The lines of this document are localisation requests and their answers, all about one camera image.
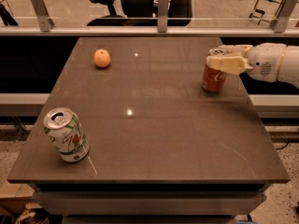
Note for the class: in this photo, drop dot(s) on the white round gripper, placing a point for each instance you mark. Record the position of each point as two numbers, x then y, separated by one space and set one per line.
263 62

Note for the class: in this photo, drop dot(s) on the red coke can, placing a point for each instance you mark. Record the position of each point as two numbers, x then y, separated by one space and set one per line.
213 79

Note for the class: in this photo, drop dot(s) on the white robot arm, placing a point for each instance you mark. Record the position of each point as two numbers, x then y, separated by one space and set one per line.
288 68

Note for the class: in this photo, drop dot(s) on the white green 7up can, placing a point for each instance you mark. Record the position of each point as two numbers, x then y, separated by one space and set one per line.
62 127

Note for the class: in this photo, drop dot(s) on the wooden stool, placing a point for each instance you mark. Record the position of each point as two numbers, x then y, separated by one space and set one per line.
265 10

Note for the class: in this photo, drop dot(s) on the black office chair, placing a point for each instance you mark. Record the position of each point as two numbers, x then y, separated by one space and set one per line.
143 13

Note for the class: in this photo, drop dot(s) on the orange fruit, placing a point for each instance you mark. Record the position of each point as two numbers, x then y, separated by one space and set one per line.
102 58

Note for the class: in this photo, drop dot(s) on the grey table drawer base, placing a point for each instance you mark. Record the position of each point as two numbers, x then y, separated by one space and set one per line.
184 205

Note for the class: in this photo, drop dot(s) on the cardboard box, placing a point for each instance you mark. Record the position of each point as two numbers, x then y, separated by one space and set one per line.
16 201

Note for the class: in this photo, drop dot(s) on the right metal railing bracket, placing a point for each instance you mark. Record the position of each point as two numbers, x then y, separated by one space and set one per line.
280 22

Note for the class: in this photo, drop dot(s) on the metal railing bracket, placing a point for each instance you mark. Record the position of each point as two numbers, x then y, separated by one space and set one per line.
162 16
44 20
280 22

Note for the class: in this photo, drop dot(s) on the middle metal railing bracket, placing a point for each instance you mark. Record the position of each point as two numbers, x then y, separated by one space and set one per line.
162 16

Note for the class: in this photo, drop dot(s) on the left metal railing bracket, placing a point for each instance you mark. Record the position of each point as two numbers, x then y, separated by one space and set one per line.
44 20

